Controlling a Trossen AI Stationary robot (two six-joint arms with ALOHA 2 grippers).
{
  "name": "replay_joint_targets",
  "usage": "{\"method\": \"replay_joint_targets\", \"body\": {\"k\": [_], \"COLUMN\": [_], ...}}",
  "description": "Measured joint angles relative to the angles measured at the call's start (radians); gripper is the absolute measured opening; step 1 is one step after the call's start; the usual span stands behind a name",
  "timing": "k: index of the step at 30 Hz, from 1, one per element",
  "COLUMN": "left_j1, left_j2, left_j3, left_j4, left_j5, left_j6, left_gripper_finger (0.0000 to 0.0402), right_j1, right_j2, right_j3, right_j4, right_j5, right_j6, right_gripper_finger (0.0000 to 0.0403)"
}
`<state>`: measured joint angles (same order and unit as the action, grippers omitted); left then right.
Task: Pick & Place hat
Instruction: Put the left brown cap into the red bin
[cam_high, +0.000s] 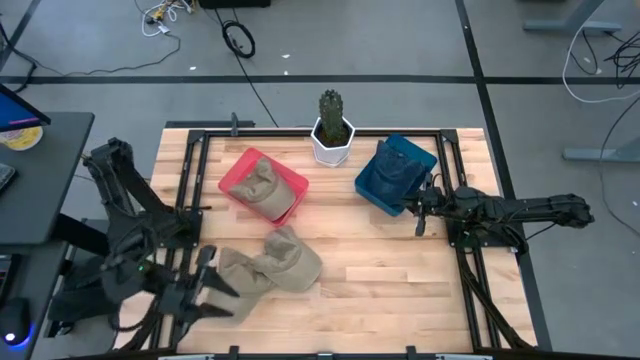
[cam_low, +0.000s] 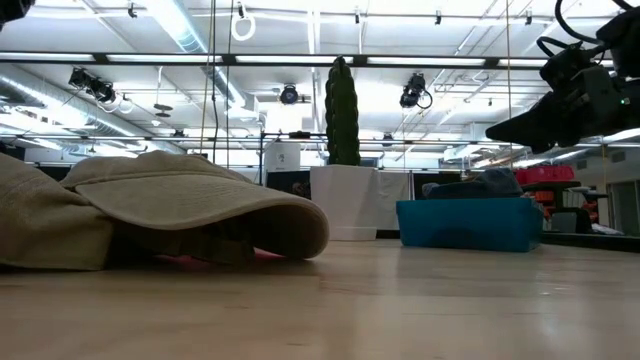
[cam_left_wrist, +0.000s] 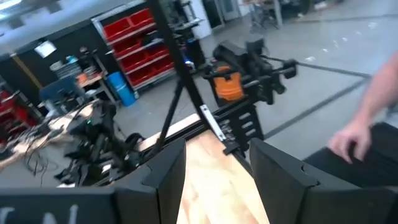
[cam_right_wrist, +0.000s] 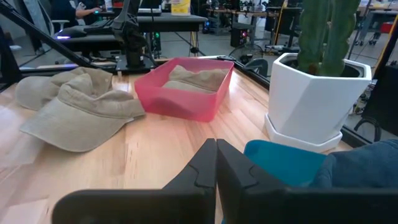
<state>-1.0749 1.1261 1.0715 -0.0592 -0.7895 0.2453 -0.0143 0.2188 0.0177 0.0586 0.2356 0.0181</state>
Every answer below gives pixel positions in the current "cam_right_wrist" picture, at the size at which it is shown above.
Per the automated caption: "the white faceted plant pot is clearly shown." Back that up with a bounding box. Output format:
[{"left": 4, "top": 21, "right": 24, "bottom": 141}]
[{"left": 267, "top": 52, "right": 373, "bottom": 146}]

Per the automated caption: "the beige baseball cap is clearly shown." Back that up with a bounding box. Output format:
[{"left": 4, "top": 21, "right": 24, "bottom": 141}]
[
  {"left": 162, "top": 64, "right": 231, "bottom": 94},
  {"left": 19, "top": 73, "right": 146, "bottom": 153},
  {"left": 14, "top": 67, "right": 113, "bottom": 112}
]

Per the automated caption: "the black glowing computer mouse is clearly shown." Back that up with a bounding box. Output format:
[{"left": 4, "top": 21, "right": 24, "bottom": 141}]
[{"left": 54, "top": 27, "right": 88, "bottom": 40}]

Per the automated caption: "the black desk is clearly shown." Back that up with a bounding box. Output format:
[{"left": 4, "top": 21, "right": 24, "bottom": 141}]
[{"left": 52, "top": 14, "right": 208, "bottom": 54}]

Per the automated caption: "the green cactus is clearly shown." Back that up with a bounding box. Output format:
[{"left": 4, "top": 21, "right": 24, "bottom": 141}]
[{"left": 297, "top": 0, "right": 361, "bottom": 77}]

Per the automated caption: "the pink plastic bin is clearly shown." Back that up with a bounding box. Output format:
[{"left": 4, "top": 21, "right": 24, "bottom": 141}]
[{"left": 134, "top": 57, "right": 234, "bottom": 123}]

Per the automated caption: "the black computer tower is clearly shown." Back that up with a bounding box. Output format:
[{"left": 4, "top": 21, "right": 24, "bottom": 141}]
[{"left": 229, "top": 26, "right": 251, "bottom": 48}]

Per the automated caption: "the yellow box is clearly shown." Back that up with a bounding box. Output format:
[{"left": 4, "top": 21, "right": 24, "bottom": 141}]
[{"left": 170, "top": 0, "right": 192, "bottom": 16}]

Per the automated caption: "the coiled black floor cable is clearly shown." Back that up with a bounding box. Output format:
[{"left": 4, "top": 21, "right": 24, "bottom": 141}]
[{"left": 353, "top": 116, "right": 384, "bottom": 143}]

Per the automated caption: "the person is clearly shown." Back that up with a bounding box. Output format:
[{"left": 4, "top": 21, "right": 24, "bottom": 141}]
[{"left": 50, "top": 0, "right": 105, "bottom": 26}]

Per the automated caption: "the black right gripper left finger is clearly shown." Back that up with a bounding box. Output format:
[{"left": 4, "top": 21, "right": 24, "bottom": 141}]
[{"left": 51, "top": 138, "right": 218, "bottom": 224}]

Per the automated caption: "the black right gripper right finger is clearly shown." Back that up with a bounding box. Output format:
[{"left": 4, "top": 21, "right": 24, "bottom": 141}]
[{"left": 216, "top": 139, "right": 398, "bottom": 224}]

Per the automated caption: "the white pot saucer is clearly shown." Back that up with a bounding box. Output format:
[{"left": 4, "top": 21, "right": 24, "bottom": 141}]
[{"left": 264, "top": 113, "right": 343, "bottom": 153}]

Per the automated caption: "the black keyboard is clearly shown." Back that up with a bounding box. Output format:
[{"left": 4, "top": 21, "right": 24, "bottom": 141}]
[{"left": 83, "top": 19, "right": 116, "bottom": 35}]

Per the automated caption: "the blue denim hat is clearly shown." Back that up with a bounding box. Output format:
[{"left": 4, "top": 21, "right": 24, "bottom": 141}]
[{"left": 310, "top": 139, "right": 398, "bottom": 189}]

